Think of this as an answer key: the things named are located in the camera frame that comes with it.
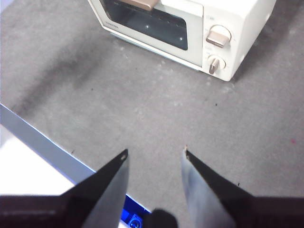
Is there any white glass oven door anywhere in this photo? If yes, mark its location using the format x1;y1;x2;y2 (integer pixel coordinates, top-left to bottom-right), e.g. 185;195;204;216
87;0;204;71

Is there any white toaster oven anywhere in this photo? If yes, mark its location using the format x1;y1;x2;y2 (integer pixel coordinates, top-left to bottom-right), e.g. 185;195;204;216
87;0;277;83

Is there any blue lit device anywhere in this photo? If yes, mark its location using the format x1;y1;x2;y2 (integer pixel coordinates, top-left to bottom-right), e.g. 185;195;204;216
120;194;152;228

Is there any small beige oven knob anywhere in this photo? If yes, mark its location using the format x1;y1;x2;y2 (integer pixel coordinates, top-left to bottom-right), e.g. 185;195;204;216
207;54;226;75

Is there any beige oven door handle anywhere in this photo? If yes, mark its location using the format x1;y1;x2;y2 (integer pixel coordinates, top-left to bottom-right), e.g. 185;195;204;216
118;0;159;12

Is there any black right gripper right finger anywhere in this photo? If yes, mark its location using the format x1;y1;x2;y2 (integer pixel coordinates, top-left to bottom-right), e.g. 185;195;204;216
181;147;304;228

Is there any large beige oven knob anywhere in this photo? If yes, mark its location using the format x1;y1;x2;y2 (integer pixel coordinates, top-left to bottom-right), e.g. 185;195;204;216
205;25;232;48

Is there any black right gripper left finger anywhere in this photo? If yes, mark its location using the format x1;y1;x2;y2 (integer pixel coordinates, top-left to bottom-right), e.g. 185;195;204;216
0;148;131;228

